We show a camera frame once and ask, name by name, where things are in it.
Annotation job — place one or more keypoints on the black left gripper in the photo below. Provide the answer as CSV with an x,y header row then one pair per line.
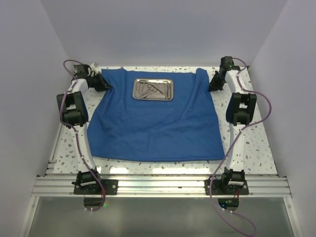
x,y
104,85

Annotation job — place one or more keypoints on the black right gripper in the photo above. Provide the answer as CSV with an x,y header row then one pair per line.
x,y
213,87

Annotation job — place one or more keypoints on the stainless steel instrument tray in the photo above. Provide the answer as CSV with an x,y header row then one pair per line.
x,y
165,85

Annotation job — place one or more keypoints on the steel surgical scissors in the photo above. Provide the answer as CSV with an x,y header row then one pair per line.
x,y
158,93

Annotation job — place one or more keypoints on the blue surgical drape cloth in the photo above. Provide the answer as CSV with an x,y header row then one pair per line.
x,y
185,128

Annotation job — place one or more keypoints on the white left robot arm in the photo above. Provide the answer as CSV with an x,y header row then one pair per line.
x,y
73,114

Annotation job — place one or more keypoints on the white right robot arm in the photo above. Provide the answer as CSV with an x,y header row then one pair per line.
x,y
239,114

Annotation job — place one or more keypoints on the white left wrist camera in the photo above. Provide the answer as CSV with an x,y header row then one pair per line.
x,y
93,67

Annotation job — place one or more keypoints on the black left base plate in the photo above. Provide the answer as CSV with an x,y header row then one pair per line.
x,y
110,186

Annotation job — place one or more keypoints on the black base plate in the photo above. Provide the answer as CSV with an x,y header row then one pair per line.
x,y
218,189
110,186

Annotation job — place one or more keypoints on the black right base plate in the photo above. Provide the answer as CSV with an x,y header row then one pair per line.
x,y
218,189

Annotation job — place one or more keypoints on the aluminium mounting rail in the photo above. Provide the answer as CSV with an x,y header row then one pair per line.
x,y
162,180

